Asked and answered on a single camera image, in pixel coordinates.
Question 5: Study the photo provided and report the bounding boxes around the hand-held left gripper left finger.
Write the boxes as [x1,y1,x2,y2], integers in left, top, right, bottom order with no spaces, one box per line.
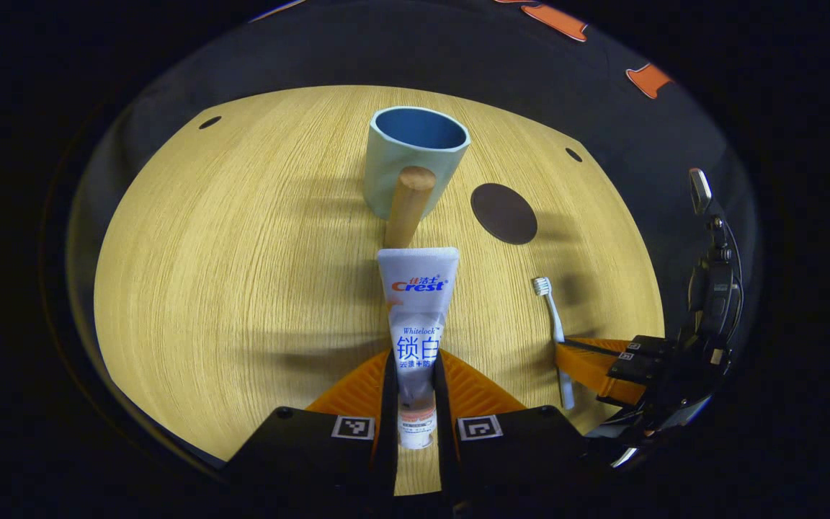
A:
[224,348,398,505]

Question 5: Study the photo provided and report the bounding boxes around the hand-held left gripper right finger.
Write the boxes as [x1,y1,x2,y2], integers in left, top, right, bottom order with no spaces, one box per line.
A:
[433,350,603,505]

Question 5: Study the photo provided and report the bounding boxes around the white toothbrush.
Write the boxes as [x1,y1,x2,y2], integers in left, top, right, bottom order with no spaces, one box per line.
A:
[532,277,576,410]

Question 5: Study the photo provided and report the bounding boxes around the white toothpaste tube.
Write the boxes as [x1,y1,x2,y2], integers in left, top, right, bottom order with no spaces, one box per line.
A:
[377,247,460,450]

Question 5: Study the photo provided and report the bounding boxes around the dark brown round coaster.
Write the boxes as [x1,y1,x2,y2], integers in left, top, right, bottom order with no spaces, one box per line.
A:
[470,183,538,246]

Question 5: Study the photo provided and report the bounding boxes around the pale green cup wooden handle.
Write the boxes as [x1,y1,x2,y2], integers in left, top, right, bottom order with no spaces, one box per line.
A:
[362,107,471,250]

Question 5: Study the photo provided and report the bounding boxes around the black backdrop cloth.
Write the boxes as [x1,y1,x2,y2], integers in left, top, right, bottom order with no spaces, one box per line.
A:
[66,0,758,469]

